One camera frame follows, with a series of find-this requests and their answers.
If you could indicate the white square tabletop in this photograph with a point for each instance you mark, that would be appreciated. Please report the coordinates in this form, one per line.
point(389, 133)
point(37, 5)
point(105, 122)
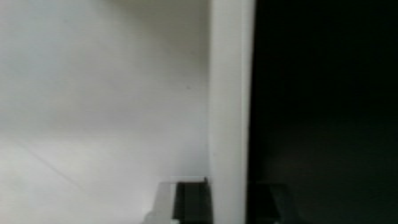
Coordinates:
point(122, 108)

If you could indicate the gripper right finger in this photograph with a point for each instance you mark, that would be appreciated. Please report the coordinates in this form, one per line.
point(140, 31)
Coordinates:
point(273, 209)

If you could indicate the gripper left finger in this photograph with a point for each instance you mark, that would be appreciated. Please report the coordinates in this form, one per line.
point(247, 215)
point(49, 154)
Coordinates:
point(181, 205)

